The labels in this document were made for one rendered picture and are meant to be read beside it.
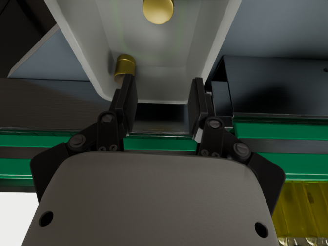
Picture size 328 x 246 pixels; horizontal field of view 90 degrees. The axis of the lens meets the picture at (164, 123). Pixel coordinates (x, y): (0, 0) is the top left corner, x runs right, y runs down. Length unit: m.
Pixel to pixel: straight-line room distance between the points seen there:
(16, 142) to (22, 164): 0.05
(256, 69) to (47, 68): 0.42
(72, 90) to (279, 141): 0.42
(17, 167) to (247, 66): 0.47
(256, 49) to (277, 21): 0.05
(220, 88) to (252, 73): 0.07
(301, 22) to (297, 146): 0.19
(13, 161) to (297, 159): 0.50
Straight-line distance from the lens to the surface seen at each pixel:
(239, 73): 0.33
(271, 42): 0.37
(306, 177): 0.43
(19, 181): 0.66
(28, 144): 0.44
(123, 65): 0.30
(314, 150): 0.36
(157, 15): 0.22
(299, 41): 0.39
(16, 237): 0.61
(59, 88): 0.45
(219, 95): 0.29
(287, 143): 0.33
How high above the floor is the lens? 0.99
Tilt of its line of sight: 24 degrees down
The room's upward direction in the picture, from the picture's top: 179 degrees counter-clockwise
